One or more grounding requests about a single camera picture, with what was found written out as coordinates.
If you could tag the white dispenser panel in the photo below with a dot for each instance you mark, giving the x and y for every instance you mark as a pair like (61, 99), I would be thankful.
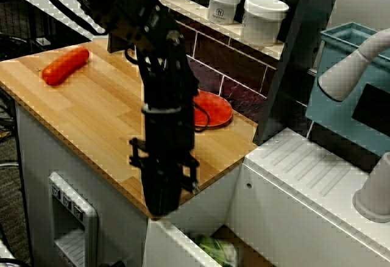
(88, 218)

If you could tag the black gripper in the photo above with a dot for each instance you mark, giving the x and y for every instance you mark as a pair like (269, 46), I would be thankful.
(167, 136)

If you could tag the wooden countertop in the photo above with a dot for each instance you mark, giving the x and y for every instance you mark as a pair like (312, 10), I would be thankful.
(91, 105)

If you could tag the red round plate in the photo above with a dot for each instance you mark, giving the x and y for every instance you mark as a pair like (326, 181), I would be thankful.
(216, 108)

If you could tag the red toy sausage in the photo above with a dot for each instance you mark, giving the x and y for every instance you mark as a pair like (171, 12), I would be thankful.
(64, 66)

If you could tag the small white labelled jar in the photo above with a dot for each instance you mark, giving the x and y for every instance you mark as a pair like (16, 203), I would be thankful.
(224, 8)

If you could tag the teal plastic bin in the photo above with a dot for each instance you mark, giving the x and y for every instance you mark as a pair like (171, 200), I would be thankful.
(332, 108)

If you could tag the black shelf support post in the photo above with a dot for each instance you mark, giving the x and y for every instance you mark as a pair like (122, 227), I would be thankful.
(117, 46)

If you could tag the green tin can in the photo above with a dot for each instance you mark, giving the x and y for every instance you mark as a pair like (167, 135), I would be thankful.
(216, 248)

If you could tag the dark tile backsplash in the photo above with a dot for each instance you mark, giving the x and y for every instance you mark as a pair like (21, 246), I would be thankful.
(237, 75)

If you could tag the large white lidded jar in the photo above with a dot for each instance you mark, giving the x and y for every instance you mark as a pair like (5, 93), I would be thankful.
(265, 26)

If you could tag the black square label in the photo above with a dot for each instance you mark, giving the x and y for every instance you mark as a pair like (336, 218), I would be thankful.
(374, 108)

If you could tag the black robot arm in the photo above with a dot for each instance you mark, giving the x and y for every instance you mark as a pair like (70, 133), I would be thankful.
(137, 14)

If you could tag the white kitchen shelf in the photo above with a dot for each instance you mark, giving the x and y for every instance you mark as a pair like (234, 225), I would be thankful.
(213, 30)

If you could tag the white toy faucet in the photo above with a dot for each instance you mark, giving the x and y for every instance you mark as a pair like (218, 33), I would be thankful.
(344, 75)

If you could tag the white kitchen cabinet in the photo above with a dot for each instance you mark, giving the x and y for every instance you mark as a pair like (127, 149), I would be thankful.
(36, 157)

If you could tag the white toy sink unit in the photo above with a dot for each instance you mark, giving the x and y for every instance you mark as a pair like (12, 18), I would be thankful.
(289, 203)

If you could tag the dark upright kitchen panel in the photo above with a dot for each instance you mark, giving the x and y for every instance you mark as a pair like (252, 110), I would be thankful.
(292, 66)

